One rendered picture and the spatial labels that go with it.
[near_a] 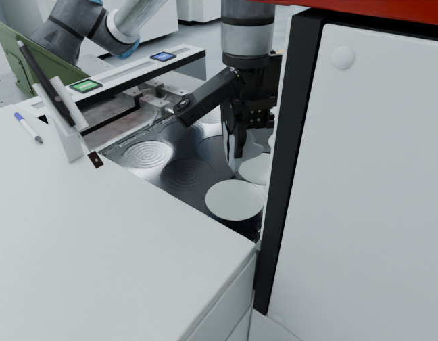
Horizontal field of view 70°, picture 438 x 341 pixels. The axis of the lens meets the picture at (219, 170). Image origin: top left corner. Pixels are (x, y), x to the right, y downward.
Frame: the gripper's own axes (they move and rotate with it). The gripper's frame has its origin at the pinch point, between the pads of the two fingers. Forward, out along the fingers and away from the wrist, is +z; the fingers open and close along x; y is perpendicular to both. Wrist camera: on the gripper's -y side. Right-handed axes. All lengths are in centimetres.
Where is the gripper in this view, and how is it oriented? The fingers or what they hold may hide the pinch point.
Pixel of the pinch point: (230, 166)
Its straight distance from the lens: 57.2
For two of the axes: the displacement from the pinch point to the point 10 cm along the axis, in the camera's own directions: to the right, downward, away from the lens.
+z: 0.1, 8.1, 5.8
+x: -2.9, -5.6, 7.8
